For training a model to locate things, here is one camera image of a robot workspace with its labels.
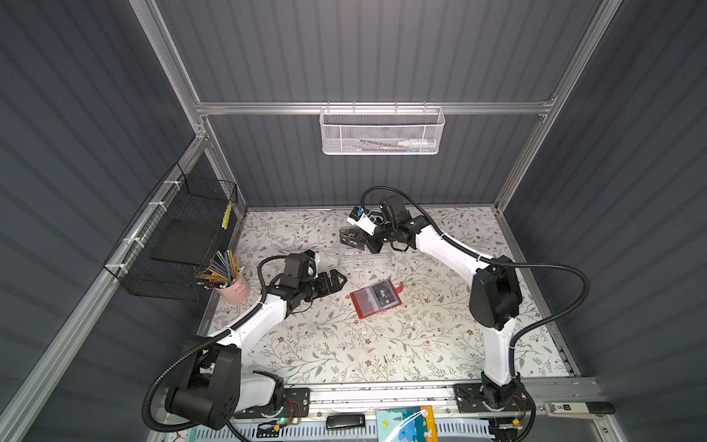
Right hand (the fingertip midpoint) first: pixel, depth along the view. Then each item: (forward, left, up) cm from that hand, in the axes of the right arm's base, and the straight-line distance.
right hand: (362, 235), depth 89 cm
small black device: (-49, +5, -14) cm, 51 cm away
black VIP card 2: (+1, +3, -2) cm, 4 cm away
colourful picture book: (-50, -15, -17) cm, 55 cm away
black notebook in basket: (-13, +46, +13) cm, 49 cm away
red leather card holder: (-14, -5, -16) cm, 22 cm away
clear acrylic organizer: (-5, -1, +6) cm, 8 cm away
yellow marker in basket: (0, +41, +9) cm, 42 cm away
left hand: (-14, +7, -7) cm, 18 cm away
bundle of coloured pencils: (-9, +45, -6) cm, 47 cm away
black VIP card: (-13, -7, -16) cm, 22 cm away
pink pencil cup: (-16, +40, -10) cm, 45 cm away
